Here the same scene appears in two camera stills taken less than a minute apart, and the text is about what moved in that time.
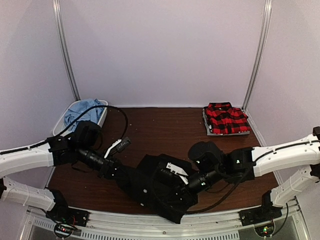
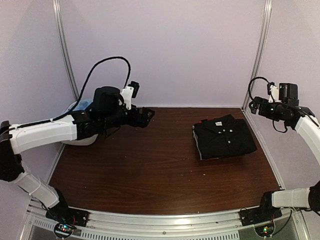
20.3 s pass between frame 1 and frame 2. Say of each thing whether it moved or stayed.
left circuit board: stayed
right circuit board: stayed
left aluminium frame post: stayed
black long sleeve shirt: moved
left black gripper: moved
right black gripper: moved
